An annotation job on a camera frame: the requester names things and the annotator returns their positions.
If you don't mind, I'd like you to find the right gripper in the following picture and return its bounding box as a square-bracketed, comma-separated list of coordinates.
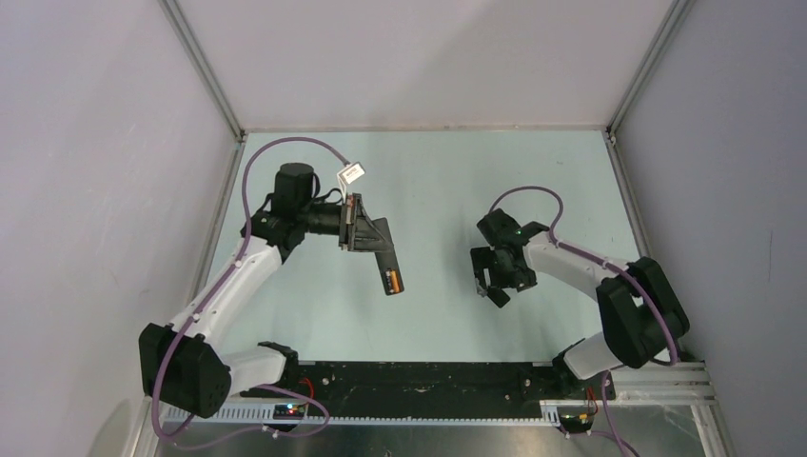
[471, 245, 537, 295]

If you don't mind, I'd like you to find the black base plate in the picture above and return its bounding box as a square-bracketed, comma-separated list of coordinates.
[240, 360, 616, 420]

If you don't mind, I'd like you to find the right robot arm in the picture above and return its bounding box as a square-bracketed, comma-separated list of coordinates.
[470, 209, 691, 398]

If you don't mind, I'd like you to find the orange battery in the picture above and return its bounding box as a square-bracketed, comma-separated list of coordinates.
[385, 268, 404, 295]

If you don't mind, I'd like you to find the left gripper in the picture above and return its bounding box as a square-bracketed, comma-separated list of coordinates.
[299, 193, 394, 253]

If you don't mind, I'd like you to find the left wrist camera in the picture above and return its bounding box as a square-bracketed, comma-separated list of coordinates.
[337, 162, 365, 186]

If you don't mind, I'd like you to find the aluminium frame rail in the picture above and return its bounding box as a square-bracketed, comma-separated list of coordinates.
[158, 0, 246, 143]

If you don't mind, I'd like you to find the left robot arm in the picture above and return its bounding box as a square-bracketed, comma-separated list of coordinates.
[138, 163, 404, 418]

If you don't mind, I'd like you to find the black battery cover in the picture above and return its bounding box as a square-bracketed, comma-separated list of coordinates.
[485, 287, 510, 308]

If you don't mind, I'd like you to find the white cable duct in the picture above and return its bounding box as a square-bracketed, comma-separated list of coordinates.
[193, 403, 561, 427]

